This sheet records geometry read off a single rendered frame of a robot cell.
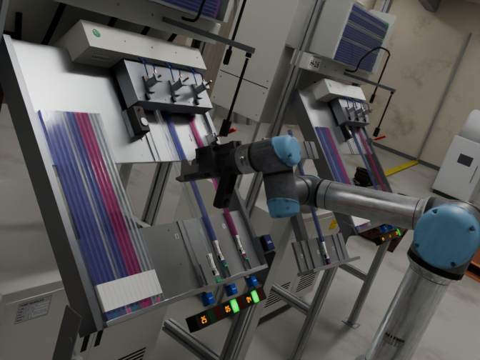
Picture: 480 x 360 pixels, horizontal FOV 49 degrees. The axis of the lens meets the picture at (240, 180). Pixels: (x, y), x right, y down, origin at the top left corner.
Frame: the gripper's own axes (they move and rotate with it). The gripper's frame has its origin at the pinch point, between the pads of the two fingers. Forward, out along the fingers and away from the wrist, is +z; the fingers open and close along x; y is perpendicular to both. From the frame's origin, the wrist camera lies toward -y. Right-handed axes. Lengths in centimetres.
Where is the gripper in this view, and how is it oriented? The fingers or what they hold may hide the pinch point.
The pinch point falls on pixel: (182, 180)
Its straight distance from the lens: 144.3
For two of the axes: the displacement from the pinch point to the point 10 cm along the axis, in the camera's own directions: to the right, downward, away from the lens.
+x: -5.5, 0.5, -8.3
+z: -8.2, 1.5, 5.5
